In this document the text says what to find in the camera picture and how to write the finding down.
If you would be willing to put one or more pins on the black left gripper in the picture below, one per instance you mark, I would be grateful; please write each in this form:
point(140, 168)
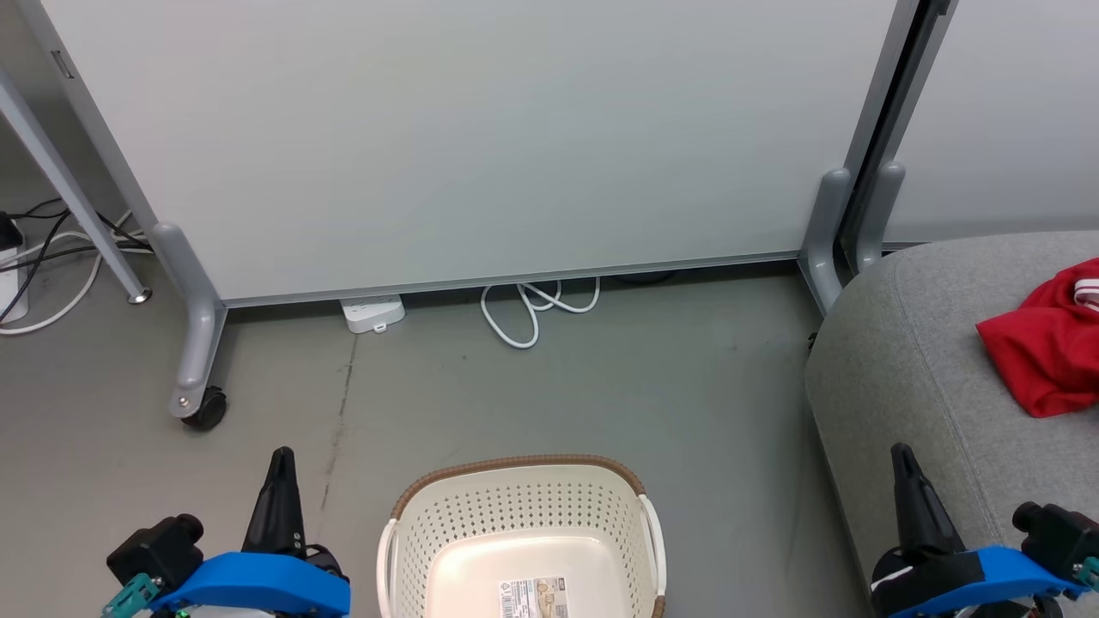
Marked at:
point(159, 549)

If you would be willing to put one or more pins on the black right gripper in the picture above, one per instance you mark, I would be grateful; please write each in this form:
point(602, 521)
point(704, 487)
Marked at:
point(1060, 536)

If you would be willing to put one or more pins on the plain red garment white trim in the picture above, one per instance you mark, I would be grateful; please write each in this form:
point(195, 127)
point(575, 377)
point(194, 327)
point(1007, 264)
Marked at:
point(1047, 352)

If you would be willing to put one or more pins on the grey fabric sofa seat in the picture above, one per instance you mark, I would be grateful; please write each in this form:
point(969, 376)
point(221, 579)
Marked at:
point(927, 360)

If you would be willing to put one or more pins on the cream perforated laundry basket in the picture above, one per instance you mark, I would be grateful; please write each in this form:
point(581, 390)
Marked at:
point(515, 515)

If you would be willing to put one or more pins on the black caster wheel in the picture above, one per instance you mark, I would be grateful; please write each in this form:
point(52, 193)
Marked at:
point(209, 410)

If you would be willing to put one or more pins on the grey partition foot with caster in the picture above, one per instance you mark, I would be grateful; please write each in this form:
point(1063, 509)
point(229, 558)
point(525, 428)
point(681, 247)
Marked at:
point(202, 343)

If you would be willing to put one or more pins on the white power strip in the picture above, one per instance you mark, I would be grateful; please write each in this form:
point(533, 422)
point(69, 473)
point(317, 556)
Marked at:
point(371, 311)

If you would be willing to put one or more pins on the white barcode sticker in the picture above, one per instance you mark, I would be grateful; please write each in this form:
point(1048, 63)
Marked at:
point(532, 596)

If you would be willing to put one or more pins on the white power adapter block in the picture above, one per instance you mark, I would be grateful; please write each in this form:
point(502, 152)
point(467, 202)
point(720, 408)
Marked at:
point(10, 292)

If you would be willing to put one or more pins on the black power plug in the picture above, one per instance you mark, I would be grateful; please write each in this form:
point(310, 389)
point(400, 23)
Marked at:
point(9, 232)

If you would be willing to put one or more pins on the narrow white partition panel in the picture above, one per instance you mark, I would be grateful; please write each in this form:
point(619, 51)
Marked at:
point(1013, 103)

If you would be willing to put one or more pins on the wide white partition panel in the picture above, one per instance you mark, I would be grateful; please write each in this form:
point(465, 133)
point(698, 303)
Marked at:
point(472, 129)

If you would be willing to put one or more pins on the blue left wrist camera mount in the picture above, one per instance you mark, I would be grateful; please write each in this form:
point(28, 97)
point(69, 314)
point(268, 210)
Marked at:
point(258, 584)

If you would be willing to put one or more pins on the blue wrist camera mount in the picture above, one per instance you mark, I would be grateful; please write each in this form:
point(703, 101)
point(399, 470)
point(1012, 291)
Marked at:
point(1004, 575)
point(258, 584)

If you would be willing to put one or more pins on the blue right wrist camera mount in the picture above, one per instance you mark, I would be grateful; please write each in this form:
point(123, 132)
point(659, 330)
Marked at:
point(1004, 575)

